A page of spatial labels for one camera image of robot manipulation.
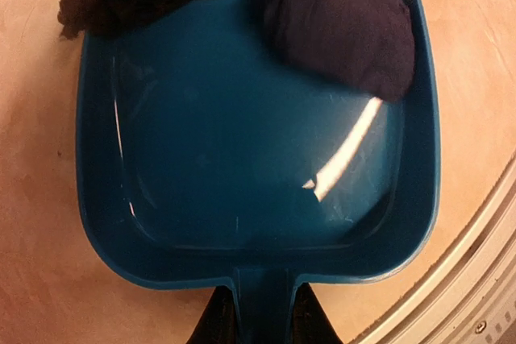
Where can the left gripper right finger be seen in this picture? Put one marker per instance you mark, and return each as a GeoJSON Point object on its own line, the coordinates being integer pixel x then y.
{"type": "Point", "coordinates": [310, 324]}

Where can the navy scrap front centre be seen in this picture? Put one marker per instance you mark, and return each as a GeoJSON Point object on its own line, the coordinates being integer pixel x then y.
{"type": "Point", "coordinates": [366, 44]}

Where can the blue dustpan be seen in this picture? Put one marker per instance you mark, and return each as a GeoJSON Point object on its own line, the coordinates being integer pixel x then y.
{"type": "Point", "coordinates": [204, 162]}

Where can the front aluminium rail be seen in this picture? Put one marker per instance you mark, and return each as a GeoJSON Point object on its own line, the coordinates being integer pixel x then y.
{"type": "Point", "coordinates": [468, 294]}

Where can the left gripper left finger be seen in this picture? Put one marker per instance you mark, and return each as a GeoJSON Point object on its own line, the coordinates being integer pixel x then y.
{"type": "Point", "coordinates": [217, 324]}

